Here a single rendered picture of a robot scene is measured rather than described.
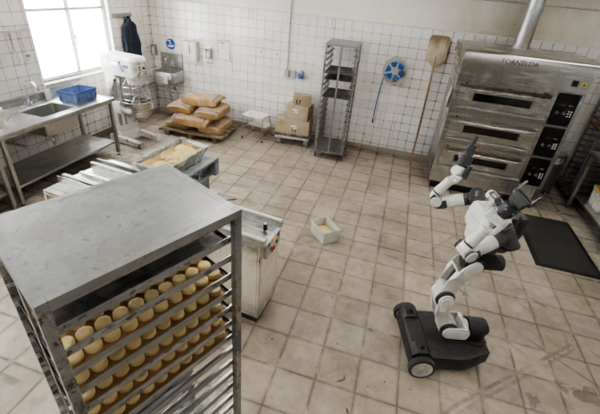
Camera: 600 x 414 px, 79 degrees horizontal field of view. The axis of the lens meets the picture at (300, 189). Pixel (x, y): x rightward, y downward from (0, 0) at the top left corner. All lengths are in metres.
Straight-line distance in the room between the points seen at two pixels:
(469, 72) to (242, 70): 3.82
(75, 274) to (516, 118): 5.26
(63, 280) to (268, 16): 5.98
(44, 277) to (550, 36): 6.34
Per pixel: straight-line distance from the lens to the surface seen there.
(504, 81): 5.46
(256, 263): 2.80
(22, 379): 3.41
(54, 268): 1.18
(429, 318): 3.42
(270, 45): 6.73
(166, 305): 1.41
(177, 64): 7.65
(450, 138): 5.50
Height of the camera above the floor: 2.53
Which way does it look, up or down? 29 degrees down
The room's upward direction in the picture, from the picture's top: 5 degrees clockwise
